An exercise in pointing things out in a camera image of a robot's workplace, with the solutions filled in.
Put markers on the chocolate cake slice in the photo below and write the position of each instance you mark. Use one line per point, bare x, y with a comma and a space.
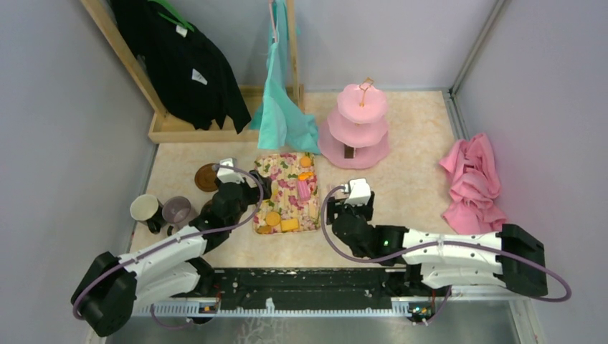
349, 152

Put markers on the pink crumpled cloth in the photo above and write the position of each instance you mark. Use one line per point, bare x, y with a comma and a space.
474, 186

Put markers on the small orange pastry top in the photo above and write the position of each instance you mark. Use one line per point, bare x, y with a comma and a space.
306, 162

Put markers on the cream mug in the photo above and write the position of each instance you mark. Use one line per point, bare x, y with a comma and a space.
147, 210

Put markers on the small brown cookie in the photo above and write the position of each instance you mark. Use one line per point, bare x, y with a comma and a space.
264, 229

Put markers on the teal hanging garment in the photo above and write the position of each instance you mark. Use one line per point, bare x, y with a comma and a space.
278, 119

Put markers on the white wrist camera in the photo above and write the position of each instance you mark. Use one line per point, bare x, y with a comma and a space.
226, 173
358, 192

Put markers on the orange croissant pastry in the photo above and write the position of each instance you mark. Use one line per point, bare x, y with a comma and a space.
306, 176

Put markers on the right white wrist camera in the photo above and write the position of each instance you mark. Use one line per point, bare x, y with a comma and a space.
358, 192

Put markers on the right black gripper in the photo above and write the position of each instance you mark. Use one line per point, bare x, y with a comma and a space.
338, 206

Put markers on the wooden clothes rack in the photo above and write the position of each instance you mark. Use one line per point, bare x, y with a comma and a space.
166, 128

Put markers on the black hanging garment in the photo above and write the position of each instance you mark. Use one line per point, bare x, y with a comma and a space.
189, 73

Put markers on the floral serving tray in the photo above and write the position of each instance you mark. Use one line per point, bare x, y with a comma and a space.
283, 169

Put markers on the pink macaron pastry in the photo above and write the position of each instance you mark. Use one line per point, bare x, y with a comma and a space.
304, 193

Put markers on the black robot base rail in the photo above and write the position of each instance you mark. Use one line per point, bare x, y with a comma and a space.
315, 290

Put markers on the round orange cookie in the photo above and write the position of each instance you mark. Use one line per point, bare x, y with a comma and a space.
273, 219

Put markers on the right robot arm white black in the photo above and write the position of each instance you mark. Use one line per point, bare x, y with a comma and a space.
510, 258

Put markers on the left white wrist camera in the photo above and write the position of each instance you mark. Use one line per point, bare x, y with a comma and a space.
226, 173

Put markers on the pink three-tier cake stand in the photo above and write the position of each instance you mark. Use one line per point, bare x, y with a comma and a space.
358, 120

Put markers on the yellow square biscuit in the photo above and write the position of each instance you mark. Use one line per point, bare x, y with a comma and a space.
289, 225

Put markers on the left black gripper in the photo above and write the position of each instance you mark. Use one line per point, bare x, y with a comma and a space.
265, 182

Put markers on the brown saucer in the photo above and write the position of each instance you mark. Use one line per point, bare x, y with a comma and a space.
206, 208
205, 178

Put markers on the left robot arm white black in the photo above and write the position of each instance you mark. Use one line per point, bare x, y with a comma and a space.
114, 287

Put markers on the purple mug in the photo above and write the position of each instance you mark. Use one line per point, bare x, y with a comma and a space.
178, 212

